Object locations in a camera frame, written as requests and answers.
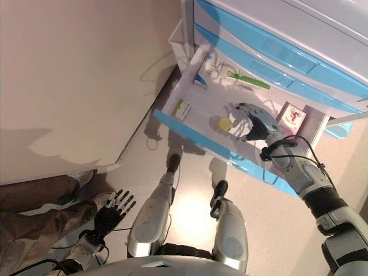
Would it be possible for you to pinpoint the red figure medicine box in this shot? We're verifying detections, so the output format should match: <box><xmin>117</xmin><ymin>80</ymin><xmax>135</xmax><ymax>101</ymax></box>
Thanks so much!
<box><xmin>277</xmin><ymin>101</ymin><xmax>305</xmax><ymax>136</ymax></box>

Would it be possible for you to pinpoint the white side bin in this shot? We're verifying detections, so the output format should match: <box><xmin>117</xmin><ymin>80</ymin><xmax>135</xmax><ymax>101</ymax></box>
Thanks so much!
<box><xmin>168</xmin><ymin>18</ymin><xmax>191</xmax><ymax>70</ymax></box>

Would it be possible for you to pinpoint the long green white box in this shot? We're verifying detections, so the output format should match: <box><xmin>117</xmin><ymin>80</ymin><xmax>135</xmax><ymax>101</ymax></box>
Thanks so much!
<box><xmin>225</xmin><ymin>70</ymin><xmax>271</xmax><ymax>91</ymax></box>

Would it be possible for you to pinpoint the white medical cart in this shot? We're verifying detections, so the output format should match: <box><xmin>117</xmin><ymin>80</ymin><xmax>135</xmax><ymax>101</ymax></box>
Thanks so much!
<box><xmin>168</xmin><ymin>0</ymin><xmax>368</xmax><ymax>144</ymax></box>

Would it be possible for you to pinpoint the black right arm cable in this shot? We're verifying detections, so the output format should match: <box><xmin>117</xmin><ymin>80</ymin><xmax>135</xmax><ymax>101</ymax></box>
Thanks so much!
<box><xmin>260</xmin><ymin>135</ymin><xmax>328</xmax><ymax>174</ymax></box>

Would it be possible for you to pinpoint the green white medicine box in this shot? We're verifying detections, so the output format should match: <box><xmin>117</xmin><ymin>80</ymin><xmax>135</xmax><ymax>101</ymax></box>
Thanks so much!
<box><xmin>173</xmin><ymin>99</ymin><xmax>193</xmax><ymax>120</ymax></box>

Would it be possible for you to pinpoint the blue front cart drawer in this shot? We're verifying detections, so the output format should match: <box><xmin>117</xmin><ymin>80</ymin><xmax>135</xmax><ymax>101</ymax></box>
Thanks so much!
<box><xmin>194</xmin><ymin>0</ymin><xmax>368</xmax><ymax>100</ymax></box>
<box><xmin>193</xmin><ymin>24</ymin><xmax>362</xmax><ymax>116</ymax></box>
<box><xmin>152</xmin><ymin>45</ymin><xmax>330</xmax><ymax>199</ymax></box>

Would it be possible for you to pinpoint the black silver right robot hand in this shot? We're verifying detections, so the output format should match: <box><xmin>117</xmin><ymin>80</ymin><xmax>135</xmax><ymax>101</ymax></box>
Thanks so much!
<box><xmin>229</xmin><ymin>102</ymin><xmax>281</xmax><ymax>143</ymax></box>

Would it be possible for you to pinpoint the silver right robot leg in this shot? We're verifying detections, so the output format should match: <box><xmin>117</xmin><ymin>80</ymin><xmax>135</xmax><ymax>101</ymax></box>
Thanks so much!
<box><xmin>209</xmin><ymin>180</ymin><xmax>248</xmax><ymax>273</ymax></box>

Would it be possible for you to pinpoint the white floor cable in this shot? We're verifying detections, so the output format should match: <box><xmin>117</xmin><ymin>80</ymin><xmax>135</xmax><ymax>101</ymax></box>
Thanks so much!
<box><xmin>139</xmin><ymin>51</ymin><xmax>185</xmax><ymax>99</ymax></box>

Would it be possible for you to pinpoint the grey robot torso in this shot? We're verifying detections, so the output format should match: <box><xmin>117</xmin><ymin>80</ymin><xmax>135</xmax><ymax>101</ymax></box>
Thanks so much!
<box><xmin>83</xmin><ymin>252</ymin><xmax>239</xmax><ymax>276</ymax></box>

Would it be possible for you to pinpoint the blue white medicine box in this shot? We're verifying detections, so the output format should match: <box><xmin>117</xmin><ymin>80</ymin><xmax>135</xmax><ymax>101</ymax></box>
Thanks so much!
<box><xmin>193</xmin><ymin>73</ymin><xmax>209</xmax><ymax>89</ymax></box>

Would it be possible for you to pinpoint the person in brown trousers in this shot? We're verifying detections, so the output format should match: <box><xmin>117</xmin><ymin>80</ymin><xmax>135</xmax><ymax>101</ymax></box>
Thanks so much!
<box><xmin>0</xmin><ymin>168</ymin><xmax>116</xmax><ymax>270</ymax></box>

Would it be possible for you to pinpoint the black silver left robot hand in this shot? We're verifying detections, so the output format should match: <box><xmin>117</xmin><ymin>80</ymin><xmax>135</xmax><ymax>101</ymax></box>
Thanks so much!
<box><xmin>94</xmin><ymin>189</ymin><xmax>136</xmax><ymax>235</ymax></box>

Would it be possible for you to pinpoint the clear yellow capsule bottle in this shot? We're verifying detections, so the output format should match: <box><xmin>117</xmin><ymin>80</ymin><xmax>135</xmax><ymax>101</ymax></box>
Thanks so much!
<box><xmin>209</xmin><ymin>114</ymin><xmax>233</xmax><ymax>135</ymax></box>

